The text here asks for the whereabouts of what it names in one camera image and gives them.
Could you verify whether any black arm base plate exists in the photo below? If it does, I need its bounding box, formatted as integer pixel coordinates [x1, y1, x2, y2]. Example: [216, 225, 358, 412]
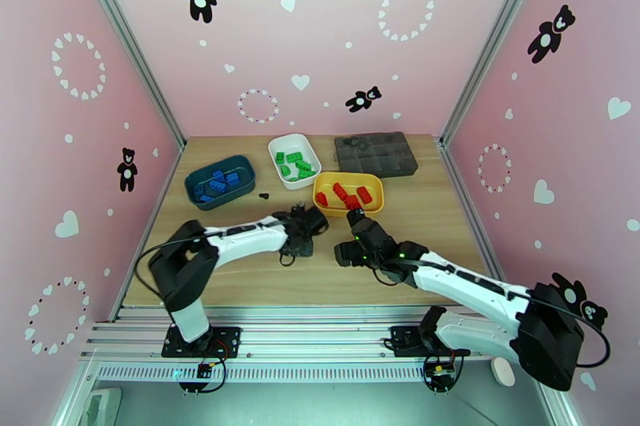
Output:
[161, 325, 243, 359]
[389, 325, 472, 359]

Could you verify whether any yellow plastic container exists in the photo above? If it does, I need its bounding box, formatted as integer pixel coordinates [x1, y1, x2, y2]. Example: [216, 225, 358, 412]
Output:
[313, 171, 385, 217]

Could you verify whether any white plastic container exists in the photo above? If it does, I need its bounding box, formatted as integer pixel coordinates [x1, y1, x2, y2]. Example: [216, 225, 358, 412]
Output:
[268, 133, 322, 191]

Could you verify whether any aluminium mounting rail frame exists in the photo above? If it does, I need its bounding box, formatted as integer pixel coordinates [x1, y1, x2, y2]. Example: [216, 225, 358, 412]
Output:
[78, 305, 554, 363]

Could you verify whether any slotted white cable duct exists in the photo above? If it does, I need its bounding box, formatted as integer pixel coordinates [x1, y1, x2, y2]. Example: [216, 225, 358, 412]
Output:
[94, 363, 432, 384]

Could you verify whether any white oval object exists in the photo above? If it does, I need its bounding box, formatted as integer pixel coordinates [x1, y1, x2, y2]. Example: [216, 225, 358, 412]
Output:
[490, 357, 516, 388]

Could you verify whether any black compartment organizer tray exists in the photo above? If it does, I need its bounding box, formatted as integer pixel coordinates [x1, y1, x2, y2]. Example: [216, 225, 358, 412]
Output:
[333, 131, 419, 179]

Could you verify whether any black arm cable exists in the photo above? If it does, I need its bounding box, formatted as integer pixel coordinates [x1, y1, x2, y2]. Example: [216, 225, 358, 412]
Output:
[133, 219, 301, 305]
[372, 259, 612, 368]

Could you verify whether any dark blue plastic container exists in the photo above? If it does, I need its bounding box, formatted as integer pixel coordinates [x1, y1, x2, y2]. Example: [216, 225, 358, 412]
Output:
[184, 154, 257, 212]

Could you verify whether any aluminium frame post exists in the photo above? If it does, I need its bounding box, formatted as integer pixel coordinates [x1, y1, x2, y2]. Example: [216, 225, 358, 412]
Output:
[438, 0, 556, 147]
[67, 0, 187, 151]

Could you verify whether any white plastic object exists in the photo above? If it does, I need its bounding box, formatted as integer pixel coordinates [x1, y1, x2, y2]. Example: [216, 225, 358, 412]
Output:
[79, 387, 123, 426]

